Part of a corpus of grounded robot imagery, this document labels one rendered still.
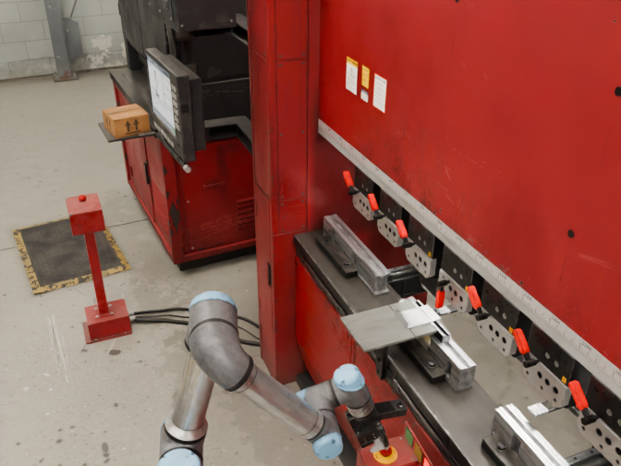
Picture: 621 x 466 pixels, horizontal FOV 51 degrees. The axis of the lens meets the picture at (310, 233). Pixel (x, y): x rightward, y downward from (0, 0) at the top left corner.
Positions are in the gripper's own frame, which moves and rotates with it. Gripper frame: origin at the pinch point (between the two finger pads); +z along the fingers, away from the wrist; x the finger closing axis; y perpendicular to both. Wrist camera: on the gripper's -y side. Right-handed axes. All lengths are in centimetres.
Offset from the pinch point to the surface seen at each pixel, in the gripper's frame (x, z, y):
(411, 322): -30.3, -10.0, -25.9
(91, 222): -180, -21, 77
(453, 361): -12.1, -4.7, -30.2
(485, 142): -11, -74, -55
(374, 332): -29.3, -14.6, -13.1
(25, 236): -310, 28, 151
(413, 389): -13.5, -0.1, -15.6
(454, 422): 2.5, 1.8, -20.9
